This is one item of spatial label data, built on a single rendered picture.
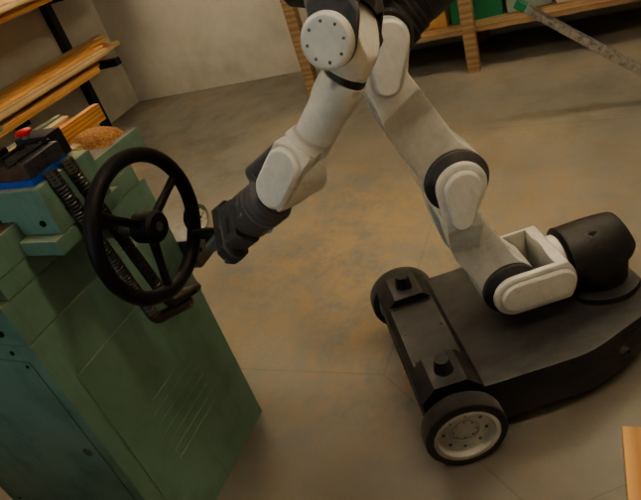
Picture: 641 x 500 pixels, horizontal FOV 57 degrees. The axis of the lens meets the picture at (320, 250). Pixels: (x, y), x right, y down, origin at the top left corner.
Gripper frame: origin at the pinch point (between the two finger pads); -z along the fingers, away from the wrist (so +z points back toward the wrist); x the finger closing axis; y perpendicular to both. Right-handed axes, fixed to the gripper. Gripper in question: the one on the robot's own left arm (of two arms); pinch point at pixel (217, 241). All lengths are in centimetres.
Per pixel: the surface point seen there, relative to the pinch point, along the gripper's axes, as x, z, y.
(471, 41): 171, -28, -209
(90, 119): 42, -26, 13
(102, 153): 24.1, -13.4, 15.8
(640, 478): -54, 51, -23
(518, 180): 53, -6, -152
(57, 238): -0.3, -6.9, 27.5
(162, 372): -15.1, -37.2, -5.7
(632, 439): -50, 51, -26
